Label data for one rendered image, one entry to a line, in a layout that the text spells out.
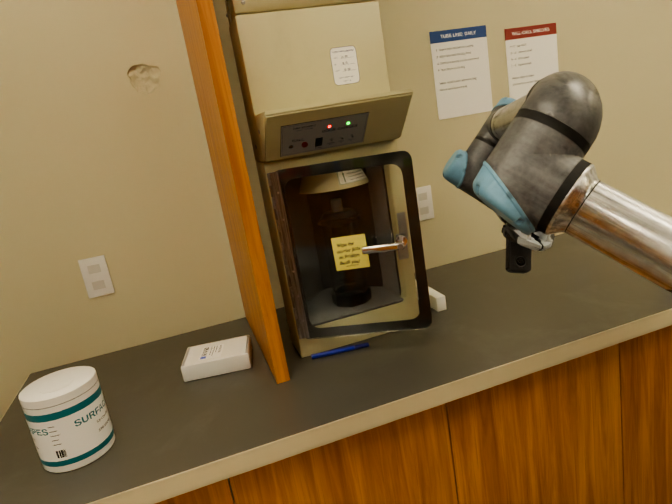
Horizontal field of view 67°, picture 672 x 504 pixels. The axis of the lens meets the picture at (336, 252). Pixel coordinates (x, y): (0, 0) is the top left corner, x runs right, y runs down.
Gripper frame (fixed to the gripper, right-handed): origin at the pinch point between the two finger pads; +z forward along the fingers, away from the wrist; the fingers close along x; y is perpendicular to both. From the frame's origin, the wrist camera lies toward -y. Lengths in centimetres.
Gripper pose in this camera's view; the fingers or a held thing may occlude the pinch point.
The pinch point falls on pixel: (539, 249)
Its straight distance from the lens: 95.4
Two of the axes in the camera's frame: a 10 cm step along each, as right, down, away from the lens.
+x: 9.9, 0.9, -0.8
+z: -1.1, 3.2, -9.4
